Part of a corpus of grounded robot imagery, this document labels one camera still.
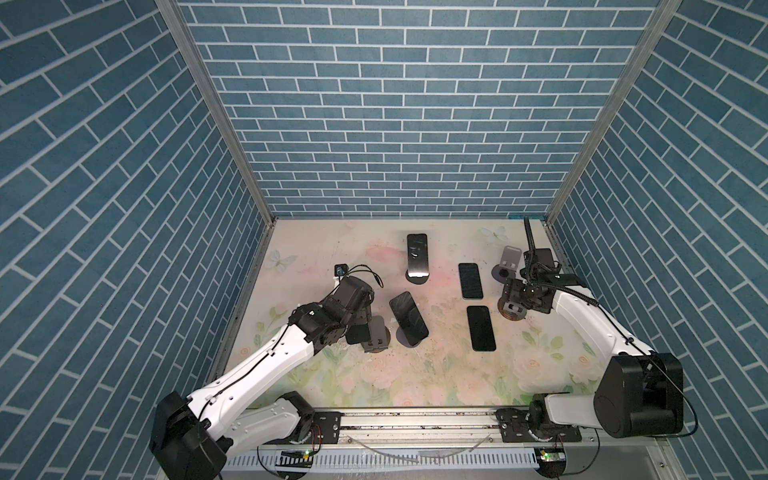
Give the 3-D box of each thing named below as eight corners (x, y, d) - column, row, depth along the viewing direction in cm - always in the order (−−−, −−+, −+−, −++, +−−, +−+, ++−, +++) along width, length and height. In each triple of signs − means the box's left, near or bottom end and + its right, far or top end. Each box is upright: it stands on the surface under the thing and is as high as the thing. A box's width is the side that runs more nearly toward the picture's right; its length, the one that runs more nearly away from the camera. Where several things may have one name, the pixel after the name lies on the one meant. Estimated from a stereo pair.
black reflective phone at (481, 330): (472, 351, 89) (473, 348, 87) (465, 309, 98) (466, 306, 96) (496, 351, 89) (498, 349, 87) (487, 309, 98) (489, 306, 96)
